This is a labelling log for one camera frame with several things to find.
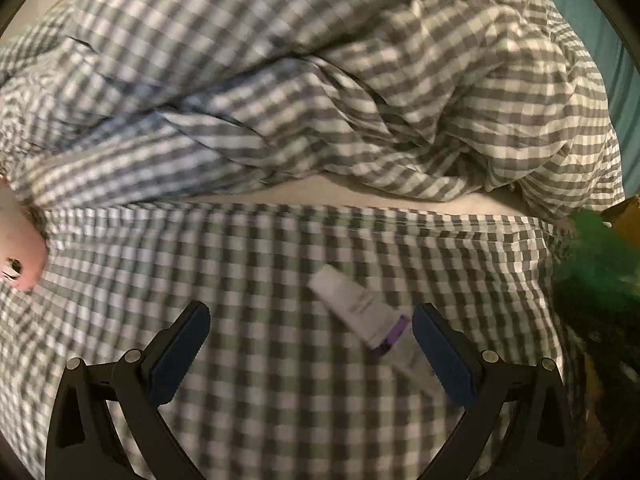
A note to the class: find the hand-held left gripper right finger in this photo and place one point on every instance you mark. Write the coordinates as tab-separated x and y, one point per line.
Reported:
445	360

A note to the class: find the grey checked duvet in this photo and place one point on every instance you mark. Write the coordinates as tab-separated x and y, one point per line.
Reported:
300	85

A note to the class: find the teal curtain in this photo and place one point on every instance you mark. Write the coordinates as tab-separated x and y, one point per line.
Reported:
612	60

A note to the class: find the cardboard box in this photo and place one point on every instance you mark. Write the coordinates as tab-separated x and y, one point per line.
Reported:
627	210

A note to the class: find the white tube with purple band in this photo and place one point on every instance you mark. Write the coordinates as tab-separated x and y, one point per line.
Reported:
350	300

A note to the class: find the grey checked bed sheet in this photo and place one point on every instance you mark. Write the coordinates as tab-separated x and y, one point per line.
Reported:
250	270

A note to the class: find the pink bottle with green spout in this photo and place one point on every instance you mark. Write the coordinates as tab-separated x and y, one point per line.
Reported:
17	245

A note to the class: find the green snack packet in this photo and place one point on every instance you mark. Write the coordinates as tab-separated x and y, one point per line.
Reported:
600	255

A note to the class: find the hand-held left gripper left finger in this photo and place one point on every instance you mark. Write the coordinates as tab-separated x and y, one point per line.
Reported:
180	355

